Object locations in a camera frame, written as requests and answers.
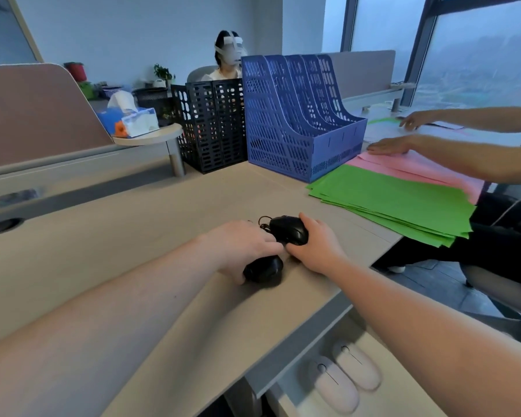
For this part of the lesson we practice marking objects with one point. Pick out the person's right hand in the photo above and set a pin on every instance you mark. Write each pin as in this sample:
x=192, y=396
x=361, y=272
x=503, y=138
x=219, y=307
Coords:
x=323, y=251

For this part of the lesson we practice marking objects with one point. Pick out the red pot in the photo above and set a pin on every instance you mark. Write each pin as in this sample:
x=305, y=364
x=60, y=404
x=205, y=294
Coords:
x=76, y=71

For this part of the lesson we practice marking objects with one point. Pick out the black plastic file rack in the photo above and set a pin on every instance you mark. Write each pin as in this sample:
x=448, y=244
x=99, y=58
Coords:
x=212, y=125

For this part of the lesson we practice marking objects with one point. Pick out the person's left hand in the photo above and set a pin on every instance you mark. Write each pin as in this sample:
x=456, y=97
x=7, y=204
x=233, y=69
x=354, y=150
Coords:
x=236, y=243

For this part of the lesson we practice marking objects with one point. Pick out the single green paper sheet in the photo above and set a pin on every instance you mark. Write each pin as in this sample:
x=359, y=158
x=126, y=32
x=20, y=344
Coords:
x=384, y=121

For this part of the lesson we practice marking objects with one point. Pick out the grey chair backrest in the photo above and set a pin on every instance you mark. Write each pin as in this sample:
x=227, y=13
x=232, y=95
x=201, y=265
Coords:
x=199, y=73

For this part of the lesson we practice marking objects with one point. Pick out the grey office chair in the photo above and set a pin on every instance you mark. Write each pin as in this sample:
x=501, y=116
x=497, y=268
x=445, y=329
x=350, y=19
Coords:
x=503, y=282

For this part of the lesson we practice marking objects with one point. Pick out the person's left forearm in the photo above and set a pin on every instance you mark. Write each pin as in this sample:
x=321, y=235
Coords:
x=95, y=325

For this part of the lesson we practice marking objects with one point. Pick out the green container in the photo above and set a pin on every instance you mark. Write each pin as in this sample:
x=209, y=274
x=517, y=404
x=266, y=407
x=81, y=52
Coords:
x=87, y=90

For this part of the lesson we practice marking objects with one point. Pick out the blue plastic file rack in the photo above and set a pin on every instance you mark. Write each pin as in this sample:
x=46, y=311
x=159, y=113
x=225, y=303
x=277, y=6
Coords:
x=295, y=125

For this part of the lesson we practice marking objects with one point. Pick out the brown desk partition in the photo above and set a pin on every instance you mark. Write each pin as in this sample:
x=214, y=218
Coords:
x=34, y=112

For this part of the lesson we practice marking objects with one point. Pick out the person's right forearm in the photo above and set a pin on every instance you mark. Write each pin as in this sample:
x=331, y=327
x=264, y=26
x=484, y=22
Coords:
x=430, y=338

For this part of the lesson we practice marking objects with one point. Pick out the small green plant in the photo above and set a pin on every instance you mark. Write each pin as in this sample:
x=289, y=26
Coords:
x=163, y=73

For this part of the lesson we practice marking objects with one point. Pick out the white shoe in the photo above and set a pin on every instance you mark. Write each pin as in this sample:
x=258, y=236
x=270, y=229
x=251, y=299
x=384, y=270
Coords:
x=334, y=386
x=358, y=364

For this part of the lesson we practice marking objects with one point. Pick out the blue tissue box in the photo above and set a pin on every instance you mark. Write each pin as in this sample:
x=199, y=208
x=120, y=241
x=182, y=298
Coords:
x=132, y=120

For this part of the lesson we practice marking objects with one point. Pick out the stack of pink paper sheets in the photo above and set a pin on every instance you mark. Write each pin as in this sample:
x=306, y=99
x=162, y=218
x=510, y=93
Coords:
x=421, y=167

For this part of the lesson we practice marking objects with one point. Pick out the person's left thumb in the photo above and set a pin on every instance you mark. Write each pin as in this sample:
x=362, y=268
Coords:
x=271, y=247

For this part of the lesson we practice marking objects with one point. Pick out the person's right thumb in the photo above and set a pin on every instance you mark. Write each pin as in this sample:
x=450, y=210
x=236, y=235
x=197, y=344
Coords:
x=295, y=251

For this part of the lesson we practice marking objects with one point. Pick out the black mesh basket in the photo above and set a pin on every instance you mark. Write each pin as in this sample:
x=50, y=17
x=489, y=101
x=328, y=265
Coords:
x=152, y=98

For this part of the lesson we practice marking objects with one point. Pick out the stack of green paper sheets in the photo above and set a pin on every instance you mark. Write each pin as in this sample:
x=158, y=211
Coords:
x=395, y=204

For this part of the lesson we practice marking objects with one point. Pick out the rounded desk shelf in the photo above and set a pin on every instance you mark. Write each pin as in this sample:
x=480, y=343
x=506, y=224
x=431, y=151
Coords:
x=150, y=136

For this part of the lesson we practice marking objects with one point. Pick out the grey desk partition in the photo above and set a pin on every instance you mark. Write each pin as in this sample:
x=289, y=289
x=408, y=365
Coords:
x=364, y=71

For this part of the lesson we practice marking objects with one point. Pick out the dark window frame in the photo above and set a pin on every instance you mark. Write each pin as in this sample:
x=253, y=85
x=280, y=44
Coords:
x=421, y=47

